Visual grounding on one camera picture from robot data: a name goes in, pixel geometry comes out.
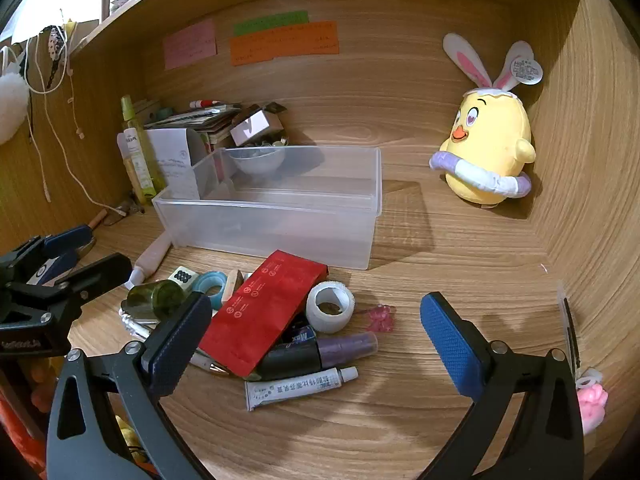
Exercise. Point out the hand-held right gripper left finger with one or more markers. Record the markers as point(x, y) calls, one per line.
point(167, 355)

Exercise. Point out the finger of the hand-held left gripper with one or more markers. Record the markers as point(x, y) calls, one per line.
point(100, 275)
point(65, 240)

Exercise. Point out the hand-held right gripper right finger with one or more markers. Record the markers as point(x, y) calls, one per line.
point(450, 350)

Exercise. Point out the white squeeze tube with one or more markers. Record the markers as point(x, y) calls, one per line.
point(152, 255)

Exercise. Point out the dark green glass bottle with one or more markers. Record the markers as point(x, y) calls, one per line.
point(155, 300)

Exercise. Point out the white block with dark dots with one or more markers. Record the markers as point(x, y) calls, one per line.
point(181, 276)

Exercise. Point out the teal tape roll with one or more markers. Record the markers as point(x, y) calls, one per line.
point(204, 282)

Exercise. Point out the red box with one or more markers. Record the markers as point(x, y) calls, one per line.
point(260, 310)

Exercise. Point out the black cylindrical bottle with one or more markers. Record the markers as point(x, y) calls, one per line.
point(290, 362)

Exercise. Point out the white tape roll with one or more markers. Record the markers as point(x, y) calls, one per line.
point(327, 317)

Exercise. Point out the white ointment tube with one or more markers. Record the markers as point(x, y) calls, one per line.
point(295, 387)

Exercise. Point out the clear plastic storage box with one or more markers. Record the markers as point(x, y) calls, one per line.
point(280, 230)

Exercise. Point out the pink bear charm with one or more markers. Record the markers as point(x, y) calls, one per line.
point(381, 319)

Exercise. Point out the beige eraser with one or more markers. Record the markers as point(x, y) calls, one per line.
point(231, 287)

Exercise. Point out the purple translucent tube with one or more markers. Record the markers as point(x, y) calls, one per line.
point(345, 350)

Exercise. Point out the orange cloth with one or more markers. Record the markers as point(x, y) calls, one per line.
point(15, 435)

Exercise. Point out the yellow-green spray bottle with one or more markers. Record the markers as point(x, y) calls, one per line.
point(137, 155)

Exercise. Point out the white printed paper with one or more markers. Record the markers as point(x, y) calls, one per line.
point(172, 160)

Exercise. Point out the blue labelled packet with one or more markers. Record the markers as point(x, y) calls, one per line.
point(303, 335)

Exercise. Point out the white fluffy pompom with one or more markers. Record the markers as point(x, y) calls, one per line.
point(11, 107)

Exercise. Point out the pink figurine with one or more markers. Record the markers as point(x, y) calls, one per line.
point(592, 402)

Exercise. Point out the stack of booklets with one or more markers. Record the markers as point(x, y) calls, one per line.
point(200, 120)

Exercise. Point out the metal bowl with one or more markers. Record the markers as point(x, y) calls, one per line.
point(256, 161)

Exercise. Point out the red and white marker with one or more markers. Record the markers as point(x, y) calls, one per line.
point(202, 104)

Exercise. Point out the yellow chick plush toy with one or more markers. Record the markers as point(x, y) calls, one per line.
point(487, 145)

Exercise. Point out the small white cardboard box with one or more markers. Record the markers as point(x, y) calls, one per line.
point(255, 127)

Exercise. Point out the pink sticky note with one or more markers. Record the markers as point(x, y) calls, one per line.
point(190, 44)

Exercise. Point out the orange sticky note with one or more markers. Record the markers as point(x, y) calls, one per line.
point(285, 44)

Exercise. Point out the green sticky note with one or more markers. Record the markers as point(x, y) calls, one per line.
point(270, 23)

